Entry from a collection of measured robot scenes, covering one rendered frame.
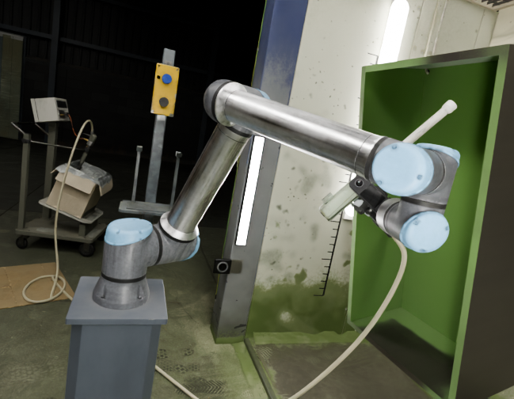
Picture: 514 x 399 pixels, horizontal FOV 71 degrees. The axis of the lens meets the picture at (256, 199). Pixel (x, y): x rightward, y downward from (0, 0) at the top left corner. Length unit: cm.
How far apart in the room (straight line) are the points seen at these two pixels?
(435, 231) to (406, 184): 18
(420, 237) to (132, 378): 104
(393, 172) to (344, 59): 160
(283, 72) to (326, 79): 26
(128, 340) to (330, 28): 179
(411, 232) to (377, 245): 107
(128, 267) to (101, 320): 18
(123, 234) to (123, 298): 22
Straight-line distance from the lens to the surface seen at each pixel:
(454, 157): 81
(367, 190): 97
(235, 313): 229
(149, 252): 130
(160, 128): 212
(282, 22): 209
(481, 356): 156
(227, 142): 112
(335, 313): 258
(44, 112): 358
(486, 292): 142
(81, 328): 132
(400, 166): 66
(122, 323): 129
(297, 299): 239
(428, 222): 80
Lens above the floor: 129
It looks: 10 degrees down
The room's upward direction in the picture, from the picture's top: 10 degrees clockwise
